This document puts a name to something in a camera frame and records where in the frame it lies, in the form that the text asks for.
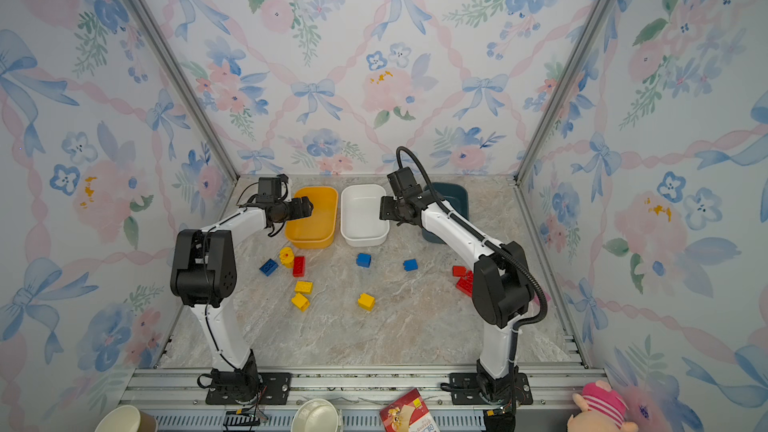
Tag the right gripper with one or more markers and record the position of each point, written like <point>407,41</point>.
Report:
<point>386,209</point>

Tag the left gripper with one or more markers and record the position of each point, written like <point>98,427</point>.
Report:
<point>299,210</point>

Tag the yellow plastic bin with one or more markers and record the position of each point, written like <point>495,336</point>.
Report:
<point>318,230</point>

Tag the white plastic bin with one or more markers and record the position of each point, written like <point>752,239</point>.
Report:
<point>359,215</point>

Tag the dark teal plastic bin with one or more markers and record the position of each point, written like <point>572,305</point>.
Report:
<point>456,195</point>

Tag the yellow round lego piece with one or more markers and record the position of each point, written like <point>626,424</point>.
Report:
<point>287,257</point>

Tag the blue lego brick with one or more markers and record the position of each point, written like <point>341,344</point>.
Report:
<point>410,265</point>
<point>363,260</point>
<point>269,267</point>

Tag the small red lego brick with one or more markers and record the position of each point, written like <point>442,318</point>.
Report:
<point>459,271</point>

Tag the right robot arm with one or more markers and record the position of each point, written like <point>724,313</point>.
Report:
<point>505,293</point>

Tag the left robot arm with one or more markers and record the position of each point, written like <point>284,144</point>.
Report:
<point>204,276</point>

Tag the red lego brick left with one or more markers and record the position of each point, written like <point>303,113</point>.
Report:
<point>299,267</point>

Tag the yellow lego brick upper left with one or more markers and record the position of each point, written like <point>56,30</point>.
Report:
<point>304,287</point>

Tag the yellow lego brick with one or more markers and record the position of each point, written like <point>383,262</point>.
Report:
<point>366,302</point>
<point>301,302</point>
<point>304,287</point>

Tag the yellow lego brick lower left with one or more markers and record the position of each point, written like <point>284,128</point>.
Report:
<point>301,302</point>

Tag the long red lego brick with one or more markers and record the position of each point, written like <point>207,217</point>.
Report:
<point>465,284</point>

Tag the yellow lego brick centre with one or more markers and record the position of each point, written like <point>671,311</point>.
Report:
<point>366,302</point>

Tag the red snack box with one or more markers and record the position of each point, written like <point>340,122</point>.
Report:
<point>409,413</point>

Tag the white paper cup centre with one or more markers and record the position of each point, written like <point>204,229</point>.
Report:
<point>317,415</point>

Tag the paper cup left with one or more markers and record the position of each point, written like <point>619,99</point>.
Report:
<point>127,418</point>

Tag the pink plush toy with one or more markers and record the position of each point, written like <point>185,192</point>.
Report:
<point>601,409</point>

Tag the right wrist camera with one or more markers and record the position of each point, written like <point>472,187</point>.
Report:
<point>403,183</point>

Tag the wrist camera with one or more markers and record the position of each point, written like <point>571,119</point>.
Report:
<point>403,183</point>
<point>272,190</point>

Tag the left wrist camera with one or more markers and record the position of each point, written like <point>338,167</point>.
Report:
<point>272,190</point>

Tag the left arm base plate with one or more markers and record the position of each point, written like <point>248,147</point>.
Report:
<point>240,388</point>

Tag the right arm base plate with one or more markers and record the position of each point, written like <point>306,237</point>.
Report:
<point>479,389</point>

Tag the aluminium rail frame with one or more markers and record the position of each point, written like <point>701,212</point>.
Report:
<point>174,399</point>

